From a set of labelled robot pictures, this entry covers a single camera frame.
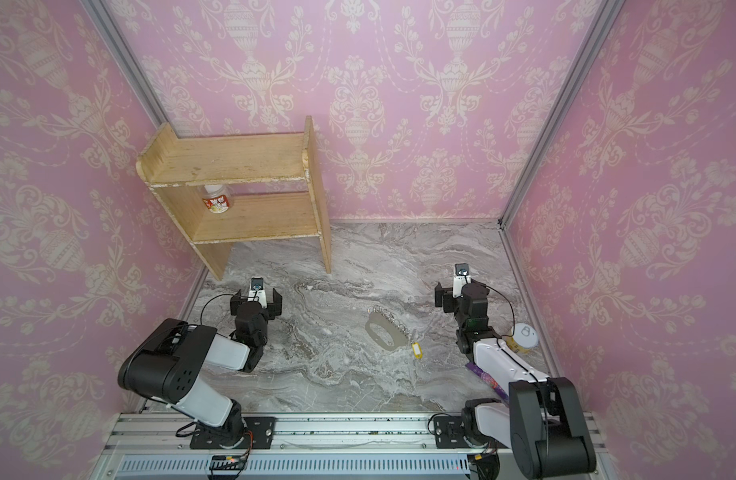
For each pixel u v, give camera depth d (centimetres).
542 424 41
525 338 83
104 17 70
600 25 70
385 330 92
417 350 87
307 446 73
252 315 81
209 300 73
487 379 81
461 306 70
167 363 47
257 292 78
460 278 76
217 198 90
